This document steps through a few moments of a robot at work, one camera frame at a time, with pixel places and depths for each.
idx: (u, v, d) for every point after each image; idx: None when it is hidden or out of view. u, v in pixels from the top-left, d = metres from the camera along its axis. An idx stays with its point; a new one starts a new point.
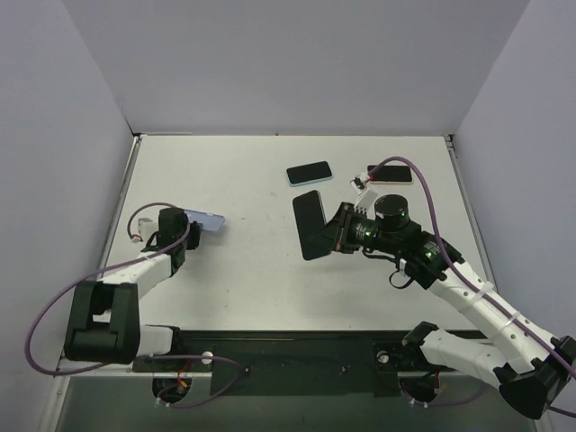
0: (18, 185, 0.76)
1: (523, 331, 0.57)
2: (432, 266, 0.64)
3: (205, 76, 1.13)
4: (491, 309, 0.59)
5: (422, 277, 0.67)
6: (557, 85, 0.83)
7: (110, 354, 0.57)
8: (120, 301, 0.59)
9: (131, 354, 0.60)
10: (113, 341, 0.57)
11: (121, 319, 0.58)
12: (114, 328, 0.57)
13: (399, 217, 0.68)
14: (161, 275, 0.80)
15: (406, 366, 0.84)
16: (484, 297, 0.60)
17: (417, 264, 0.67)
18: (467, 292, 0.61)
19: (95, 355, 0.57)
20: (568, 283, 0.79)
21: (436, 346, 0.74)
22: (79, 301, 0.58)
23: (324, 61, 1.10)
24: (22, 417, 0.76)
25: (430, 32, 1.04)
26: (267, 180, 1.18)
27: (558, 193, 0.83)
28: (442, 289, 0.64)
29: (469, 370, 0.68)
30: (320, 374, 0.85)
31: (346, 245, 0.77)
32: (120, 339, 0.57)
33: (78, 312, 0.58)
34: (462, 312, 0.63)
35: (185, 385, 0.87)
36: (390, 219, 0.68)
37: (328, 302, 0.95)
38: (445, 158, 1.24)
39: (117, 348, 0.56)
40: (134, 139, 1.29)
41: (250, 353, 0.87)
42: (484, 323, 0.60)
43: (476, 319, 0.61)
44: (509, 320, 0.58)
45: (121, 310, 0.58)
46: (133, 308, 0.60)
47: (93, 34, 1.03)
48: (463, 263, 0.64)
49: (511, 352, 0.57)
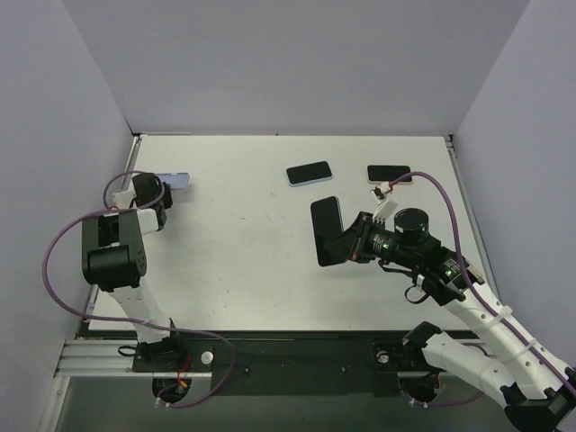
0: (18, 185, 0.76)
1: (537, 358, 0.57)
2: (451, 286, 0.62)
3: (205, 76, 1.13)
4: (508, 334, 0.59)
5: (439, 295, 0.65)
6: (558, 85, 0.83)
7: (124, 267, 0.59)
8: (125, 222, 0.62)
9: (142, 273, 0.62)
10: (126, 254, 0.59)
11: (130, 236, 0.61)
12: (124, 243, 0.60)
13: (419, 232, 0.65)
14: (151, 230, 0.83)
15: (406, 366, 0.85)
16: (501, 321, 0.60)
17: (434, 282, 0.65)
18: (485, 315, 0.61)
19: (112, 272, 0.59)
20: (568, 284, 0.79)
21: (440, 352, 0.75)
22: (88, 230, 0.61)
23: (324, 61, 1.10)
24: (22, 417, 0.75)
25: (430, 32, 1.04)
26: (267, 180, 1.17)
27: (558, 193, 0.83)
28: (458, 308, 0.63)
29: (472, 381, 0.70)
30: (319, 374, 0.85)
31: (360, 255, 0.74)
32: (130, 251, 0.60)
33: (90, 238, 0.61)
34: (476, 333, 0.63)
35: (185, 385, 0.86)
36: (410, 233, 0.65)
37: (329, 302, 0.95)
38: (445, 159, 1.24)
39: (130, 259, 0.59)
40: (134, 139, 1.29)
41: (251, 353, 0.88)
42: (499, 347, 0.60)
43: (490, 342, 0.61)
44: (526, 346, 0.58)
45: (129, 228, 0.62)
46: (139, 229, 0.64)
47: (92, 34, 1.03)
48: (483, 283, 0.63)
49: (523, 378, 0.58)
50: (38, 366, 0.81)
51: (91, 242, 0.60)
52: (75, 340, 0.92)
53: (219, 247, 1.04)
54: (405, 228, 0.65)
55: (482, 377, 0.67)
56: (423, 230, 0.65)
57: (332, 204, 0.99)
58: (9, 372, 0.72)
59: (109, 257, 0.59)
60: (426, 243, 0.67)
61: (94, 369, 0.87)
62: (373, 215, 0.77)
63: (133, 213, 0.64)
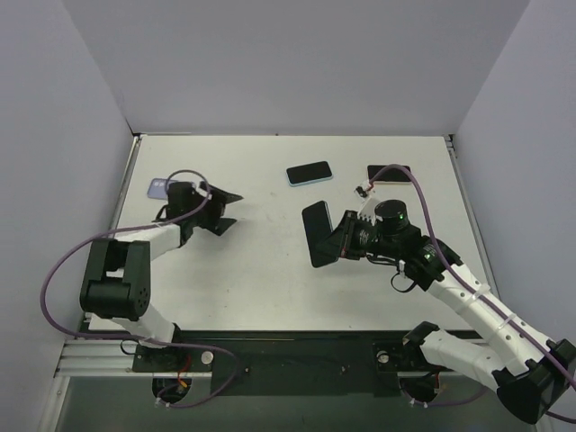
0: (18, 185, 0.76)
1: (518, 332, 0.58)
2: (431, 268, 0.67)
3: (204, 75, 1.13)
4: (489, 310, 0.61)
5: (422, 278, 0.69)
6: (558, 85, 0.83)
7: (122, 305, 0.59)
8: (133, 256, 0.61)
9: (141, 310, 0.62)
10: (126, 292, 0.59)
11: (136, 273, 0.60)
12: (128, 280, 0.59)
13: (398, 220, 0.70)
14: (170, 245, 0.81)
15: (406, 366, 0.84)
16: (481, 298, 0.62)
17: (416, 265, 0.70)
18: (464, 292, 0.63)
19: (110, 307, 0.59)
20: (568, 284, 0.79)
21: (436, 346, 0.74)
22: (95, 256, 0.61)
23: (325, 60, 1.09)
24: (22, 417, 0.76)
25: (430, 32, 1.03)
26: (267, 180, 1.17)
27: (558, 193, 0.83)
28: (439, 290, 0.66)
29: (467, 371, 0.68)
30: (319, 374, 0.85)
31: (349, 251, 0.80)
32: (132, 290, 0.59)
33: (94, 267, 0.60)
34: (460, 313, 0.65)
35: (185, 385, 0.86)
36: (389, 222, 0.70)
37: (329, 302, 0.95)
38: (445, 158, 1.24)
39: (130, 299, 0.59)
40: (134, 139, 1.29)
41: (250, 353, 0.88)
42: (480, 325, 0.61)
43: (472, 320, 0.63)
44: (505, 321, 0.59)
45: (137, 263, 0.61)
46: (146, 264, 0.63)
47: (92, 34, 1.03)
48: (461, 265, 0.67)
49: (506, 354, 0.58)
50: (38, 366, 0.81)
51: (95, 270, 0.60)
52: (75, 340, 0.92)
53: (218, 247, 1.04)
54: (383, 215, 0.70)
55: (475, 364, 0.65)
56: (400, 218, 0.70)
57: (321, 210, 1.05)
58: (9, 371, 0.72)
59: (112, 292, 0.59)
60: (406, 230, 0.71)
61: (95, 369, 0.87)
62: (356, 212, 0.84)
63: (146, 247, 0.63)
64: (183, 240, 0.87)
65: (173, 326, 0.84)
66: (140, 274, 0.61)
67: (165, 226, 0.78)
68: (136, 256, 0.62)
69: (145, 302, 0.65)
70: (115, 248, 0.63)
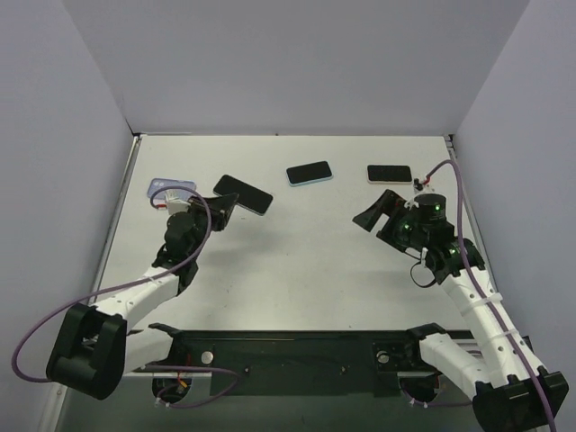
0: (17, 187, 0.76)
1: (513, 347, 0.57)
2: (450, 263, 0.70)
3: (205, 76, 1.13)
4: (490, 317, 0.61)
5: (440, 270, 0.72)
6: (558, 85, 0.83)
7: (85, 386, 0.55)
8: (103, 338, 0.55)
9: (110, 386, 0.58)
10: (90, 376, 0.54)
11: (102, 357, 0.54)
12: (94, 363, 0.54)
13: (434, 210, 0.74)
14: (165, 296, 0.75)
15: (406, 366, 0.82)
16: (487, 304, 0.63)
17: (436, 256, 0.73)
18: (473, 295, 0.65)
19: (74, 382, 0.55)
20: (568, 285, 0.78)
21: (434, 346, 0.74)
22: (67, 327, 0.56)
23: (324, 61, 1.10)
24: (22, 417, 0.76)
25: (429, 33, 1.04)
26: (267, 180, 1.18)
27: (556, 194, 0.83)
28: (452, 285, 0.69)
29: (455, 378, 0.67)
30: (320, 375, 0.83)
31: (386, 231, 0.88)
32: (96, 374, 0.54)
33: (63, 339, 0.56)
34: (464, 315, 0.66)
35: (185, 385, 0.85)
36: (424, 209, 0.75)
37: (329, 302, 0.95)
38: (445, 158, 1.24)
39: (94, 383, 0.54)
40: (134, 139, 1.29)
41: (251, 353, 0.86)
42: (479, 328, 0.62)
43: (472, 324, 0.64)
44: (503, 333, 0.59)
45: (106, 345, 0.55)
46: (117, 346, 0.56)
47: (93, 35, 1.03)
48: (481, 270, 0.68)
49: (494, 364, 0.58)
50: (39, 366, 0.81)
51: (65, 344, 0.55)
52: None
53: (218, 247, 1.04)
54: (420, 202, 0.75)
55: (463, 371, 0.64)
56: (437, 208, 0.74)
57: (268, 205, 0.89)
58: (10, 370, 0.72)
59: (76, 372, 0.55)
60: (438, 224, 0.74)
61: None
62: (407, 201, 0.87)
63: (119, 327, 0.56)
64: (182, 286, 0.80)
65: (167, 334, 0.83)
66: (107, 362, 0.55)
67: (159, 279, 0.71)
68: (106, 338, 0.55)
69: (121, 373, 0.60)
70: (91, 318, 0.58)
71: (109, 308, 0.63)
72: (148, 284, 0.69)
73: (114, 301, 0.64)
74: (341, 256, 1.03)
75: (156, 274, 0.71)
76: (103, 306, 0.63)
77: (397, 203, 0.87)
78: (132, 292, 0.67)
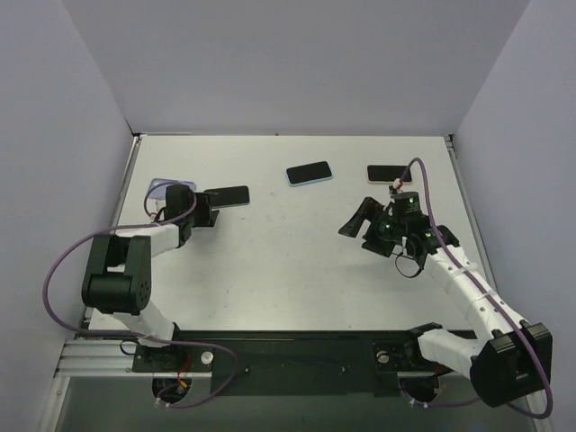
0: (16, 186, 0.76)
1: (493, 307, 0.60)
2: (427, 246, 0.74)
3: (205, 76, 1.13)
4: (469, 283, 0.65)
5: (420, 253, 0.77)
6: (558, 85, 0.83)
7: (123, 299, 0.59)
8: (134, 249, 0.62)
9: (143, 301, 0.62)
10: (127, 287, 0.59)
11: (136, 267, 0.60)
12: (129, 274, 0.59)
13: (409, 203, 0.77)
14: (169, 245, 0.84)
15: (406, 366, 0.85)
16: (465, 273, 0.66)
17: (415, 241, 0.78)
18: (451, 266, 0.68)
19: (111, 300, 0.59)
20: (568, 285, 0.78)
21: (432, 339, 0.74)
22: (97, 250, 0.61)
23: (324, 61, 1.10)
24: (22, 417, 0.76)
25: (429, 34, 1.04)
26: (268, 180, 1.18)
27: (555, 194, 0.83)
28: (432, 264, 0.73)
29: (454, 363, 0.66)
30: (320, 375, 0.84)
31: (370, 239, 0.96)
32: (134, 283, 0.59)
33: (95, 259, 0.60)
34: (447, 287, 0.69)
35: (185, 385, 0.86)
36: (400, 203, 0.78)
37: (327, 301, 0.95)
38: (445, 158, 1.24)
39: (131, 293, 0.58)
40: (134, 139, 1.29)
41: (250, 353, 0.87)
42: (461, 296, 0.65)
43: (455, 293, 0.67)
44: (482, 294, 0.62)
45: (137, 256, 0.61)
46: (147, 259, 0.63)
47: (92, 35, 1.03)
48: (456, 247, 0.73)
49: (480, 325, 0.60)
50: (40, 365, 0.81)
51: (97, 264, 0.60)
52: (75, 340, 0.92)
53: (217, 247, 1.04)
54: (396, 197, 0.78)
55: (459, 352, 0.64)
56: (411, 202, 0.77)
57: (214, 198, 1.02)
58: (8, 368, 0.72)
59: (112, 287, 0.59)
60: (415, 215, 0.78)
61: (96, 369, 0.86)
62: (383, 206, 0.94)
63: (146, 239, 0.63)
64: (181, 241, 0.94)
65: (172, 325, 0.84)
66: (139, 274, 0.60)
67: (165, 226, 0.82)
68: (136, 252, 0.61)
69: (147, 301, 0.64)
70: (116, 244, 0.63)
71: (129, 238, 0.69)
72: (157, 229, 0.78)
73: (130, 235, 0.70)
74: (341, 256, 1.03)
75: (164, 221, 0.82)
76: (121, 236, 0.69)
77: (376, 209, 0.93)
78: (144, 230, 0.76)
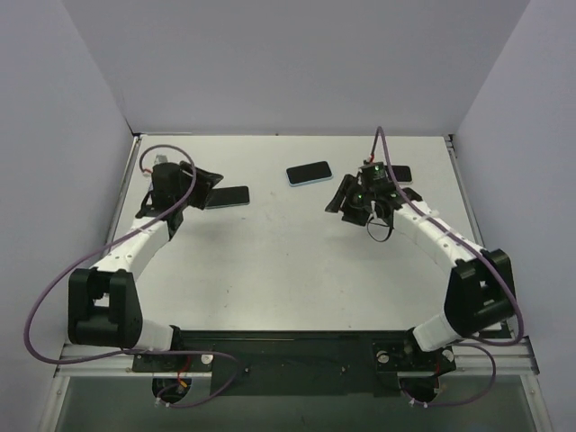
0: (16, 186, 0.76)
1: (455, 242, 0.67)
2: (393, 203, 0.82)
3: (205, 76, 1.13)
4: (433, 227, 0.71)
5: (389, 214, 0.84)
6: (557, 85, 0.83)
7: (114, 342, 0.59)
8: (113, 294, 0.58)
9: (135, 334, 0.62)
10: (114, 333, 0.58)
11: (119, 312, 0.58)
12: (113, 320, 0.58)
13: (374, 171, 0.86)
14: (157, 244, 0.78)
15: (406, 366, 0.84)
16: (427, 219, 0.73)
17: (382, 204, 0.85)
18: (415, 216, 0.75)
19: (100, 342, 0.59)
20: (568, 285, 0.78)
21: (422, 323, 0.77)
22: (75, 294, 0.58)
23: (324, 61, 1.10)
24: (22, 417, 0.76)
25: (428, 34, 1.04)
26: (268, 180, 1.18)
27: (556, 194, 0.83)
28: (399, 218, 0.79)
29: (440, 330, 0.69)
30: (320, 374, 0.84)
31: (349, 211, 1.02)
32: (120, 330, 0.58)
33: (76, 305, 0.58)
34: (415, 236, 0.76)
35: (185, 385, 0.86)
36: (366, 171, 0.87)
37: (327, 300, 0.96)
38: (445, 159, 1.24)
39: (120, 339, 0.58)
40: (134, 139, 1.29)
41: (251, 353, 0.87)
42: (427, 239, 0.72)
43: (423, 238, 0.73)
44: (445, 233, 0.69)
45: (118, 301, 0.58)
46: (130, 298, 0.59)
47: (92, 35, 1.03)
48: (420, 201, 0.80)
49: (446, 261, 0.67)
50: (40, 365, 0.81)
51: (79, 310, 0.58)
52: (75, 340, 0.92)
53: (218, 247, 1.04)
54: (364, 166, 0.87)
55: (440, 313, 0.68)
56: (376, 169, 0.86)
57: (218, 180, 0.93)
58: (9, 369, 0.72)
59: (99, 333, 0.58)
60: (382, 183, 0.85)
61: (97, 369, 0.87)
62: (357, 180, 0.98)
63: (123, 282, 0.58)
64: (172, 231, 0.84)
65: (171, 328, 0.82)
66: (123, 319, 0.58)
67: (149, 229, 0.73)
68: (115, 296, 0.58)
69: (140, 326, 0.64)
70: (95, 280, 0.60)
71: (108, 266, 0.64)
72: (139, 238, 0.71)
73: (112, 258, 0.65)
74: (341, 256, 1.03)
75: (146, 224, 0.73)
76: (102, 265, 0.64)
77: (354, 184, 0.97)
78: (126, 247, 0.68)
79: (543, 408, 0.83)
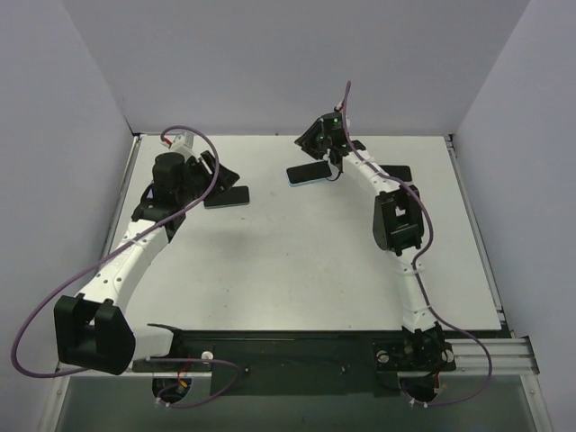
0: (16, 187, 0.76)
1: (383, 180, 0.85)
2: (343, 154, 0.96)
3: (205, 76, 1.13)
4: (368, 169, 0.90)
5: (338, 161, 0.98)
6: (557, 85, 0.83)
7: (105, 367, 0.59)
8: (98, 330, 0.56)
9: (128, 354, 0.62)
10: (104, 361, 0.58)
11: (107, 346, 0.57)
12: (101, 351, 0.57)
13: (333, 121, 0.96)
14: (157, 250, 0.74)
15: (406, 366, 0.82)
16: (366, 163, 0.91)
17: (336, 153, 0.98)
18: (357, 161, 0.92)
19: (92, 366, 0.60)
20: (568, 286, 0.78)
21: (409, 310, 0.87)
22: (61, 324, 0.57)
23: (324, 62, 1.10)
24: (23, 417, 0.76)
25: (429, 34, 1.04)
26: (267, 180, 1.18)
27: (555, 194, 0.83)
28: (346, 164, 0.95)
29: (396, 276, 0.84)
30: (320, 374, 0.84)
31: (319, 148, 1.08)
32: (110, 360, 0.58)
33: (63, 333, 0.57)
34: (357, 178, 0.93)
35: (185, 385, 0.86)
36: (328, 121, 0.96)
37: (328, 300, 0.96)
38: (445, 159, 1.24)
39: (112, 366, 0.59)
40: (134, 139, 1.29)
41: (251, 353, 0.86)
42: (364, 180, 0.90)
43: (362, 180, 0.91)
44: (375, 174, 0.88)
45: (103, 336, 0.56)
46: (119, 328, 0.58)
47: (93, 35, 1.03)
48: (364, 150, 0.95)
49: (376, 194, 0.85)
50: (40, 366, 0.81)
51: (67, 337, 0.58)
52: None
53: (217, 247, 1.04)
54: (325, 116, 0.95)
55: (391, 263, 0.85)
56: (336, 121, 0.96)
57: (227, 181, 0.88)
58: (9, 369, 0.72)
59: (90, 360, 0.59)
60: (338, 132, 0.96)
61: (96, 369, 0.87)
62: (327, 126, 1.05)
63: (107, 319, 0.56)
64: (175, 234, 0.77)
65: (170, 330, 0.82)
66: (112, 351, 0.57)
67: (143, 238, 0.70)
68: (101, 331, 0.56)
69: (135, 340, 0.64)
70: (82, 307, 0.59)
71: (96, 293, 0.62)
72: (132, 252, 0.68)
73: (101, 283, 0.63)
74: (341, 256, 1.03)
75: (139, 234, 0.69)
76: (90, 292, 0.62)
77: None
78: (116, 266, 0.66)
79: (543, 408, 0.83)
